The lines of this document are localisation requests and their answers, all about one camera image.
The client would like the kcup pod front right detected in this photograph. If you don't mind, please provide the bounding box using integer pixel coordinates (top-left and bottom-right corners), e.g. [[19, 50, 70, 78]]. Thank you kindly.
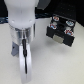
[[64, 29, 73, 36]]

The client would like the kcup pod back left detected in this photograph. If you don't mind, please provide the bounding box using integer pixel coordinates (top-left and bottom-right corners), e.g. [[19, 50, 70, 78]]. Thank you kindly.
[[53, 16, 59, 21]]

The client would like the kcup pod back right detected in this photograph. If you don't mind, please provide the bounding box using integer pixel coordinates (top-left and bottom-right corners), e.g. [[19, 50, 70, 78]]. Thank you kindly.
[[66, 21, 74, 27]]

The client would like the kcup pod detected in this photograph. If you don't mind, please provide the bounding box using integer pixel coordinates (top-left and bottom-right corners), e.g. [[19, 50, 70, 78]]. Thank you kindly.
[[50, 24, 56, 29], [66, 21, 74, 27], [64, 29, 73, 36], [53, 16, 59, 21]]

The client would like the kcup pod front left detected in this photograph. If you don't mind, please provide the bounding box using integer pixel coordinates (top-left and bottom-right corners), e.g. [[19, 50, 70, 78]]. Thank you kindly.
[[50, 24, 56, 29]]

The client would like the black kcup holder drawer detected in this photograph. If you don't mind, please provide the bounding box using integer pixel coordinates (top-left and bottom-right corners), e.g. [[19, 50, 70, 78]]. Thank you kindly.
[[45, 0, 81, 48]]

